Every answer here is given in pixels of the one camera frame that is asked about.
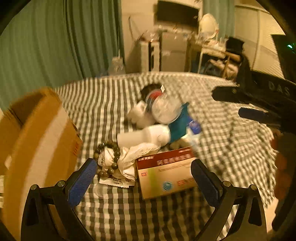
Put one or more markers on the blue tissue pack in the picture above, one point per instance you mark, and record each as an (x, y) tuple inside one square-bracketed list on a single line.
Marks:
[(194, 126)]

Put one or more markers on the black chair with clothes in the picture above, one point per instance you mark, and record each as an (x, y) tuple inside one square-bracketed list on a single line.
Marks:
[(233, 65)]

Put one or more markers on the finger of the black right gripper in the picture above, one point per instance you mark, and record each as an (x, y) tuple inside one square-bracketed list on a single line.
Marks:
[(268, 118), (233, 93)]

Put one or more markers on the white dressing table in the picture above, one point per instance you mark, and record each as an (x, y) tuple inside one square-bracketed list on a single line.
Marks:
[(212, 48)]

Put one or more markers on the red white medicine box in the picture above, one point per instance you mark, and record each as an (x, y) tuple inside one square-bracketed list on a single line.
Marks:
[(165, 173)]

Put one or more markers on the black television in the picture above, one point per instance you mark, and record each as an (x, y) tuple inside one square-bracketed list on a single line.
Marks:
[(168, 11)]

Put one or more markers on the green curtain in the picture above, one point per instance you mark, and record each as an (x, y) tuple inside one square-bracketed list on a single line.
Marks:
[(224, 13), (50, 43)]

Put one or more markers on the person right hand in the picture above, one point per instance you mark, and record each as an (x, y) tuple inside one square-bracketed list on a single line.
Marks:
[(284, 190)]

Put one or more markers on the oval vanity mirror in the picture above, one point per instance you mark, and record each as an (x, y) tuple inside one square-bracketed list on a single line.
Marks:
[(208, 27)]

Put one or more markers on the teal packet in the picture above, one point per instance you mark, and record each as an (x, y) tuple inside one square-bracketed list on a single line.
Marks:
[(179, 126)]

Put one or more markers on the grey mini fridge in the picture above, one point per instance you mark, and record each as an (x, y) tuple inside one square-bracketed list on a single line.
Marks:
[(173, 52)]

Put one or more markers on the brown cardboard box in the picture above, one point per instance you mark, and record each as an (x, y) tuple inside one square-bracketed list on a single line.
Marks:
[(39, 145)]

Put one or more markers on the white cloth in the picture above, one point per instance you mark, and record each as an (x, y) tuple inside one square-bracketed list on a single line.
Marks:
[(127, 160)]

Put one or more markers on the white suitcase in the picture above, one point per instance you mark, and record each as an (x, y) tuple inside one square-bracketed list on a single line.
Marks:
[(148, 56)]

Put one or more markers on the white sachet packet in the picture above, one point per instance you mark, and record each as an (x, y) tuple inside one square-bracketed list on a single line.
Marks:
[(117, 182)]

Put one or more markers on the clear round plastic container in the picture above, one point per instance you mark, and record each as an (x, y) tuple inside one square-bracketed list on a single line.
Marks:
[(164, 108)]

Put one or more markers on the black glossy jar box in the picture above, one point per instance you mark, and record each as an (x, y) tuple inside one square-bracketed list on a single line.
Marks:
[(149, 88)]

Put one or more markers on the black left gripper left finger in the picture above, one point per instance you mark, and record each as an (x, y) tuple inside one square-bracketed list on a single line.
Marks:
[(38, 222)]

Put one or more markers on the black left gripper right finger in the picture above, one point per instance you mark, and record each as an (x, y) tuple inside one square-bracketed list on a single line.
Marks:
[(249, 222)]

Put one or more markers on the clear water bottle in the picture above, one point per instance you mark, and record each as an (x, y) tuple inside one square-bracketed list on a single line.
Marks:
[(116, 67)]

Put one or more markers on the white plush toy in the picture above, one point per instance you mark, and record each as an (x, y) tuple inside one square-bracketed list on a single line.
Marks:
[(139, 116)]

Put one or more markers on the white bottle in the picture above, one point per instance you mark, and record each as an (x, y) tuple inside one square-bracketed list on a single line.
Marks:
[(156, 134)]

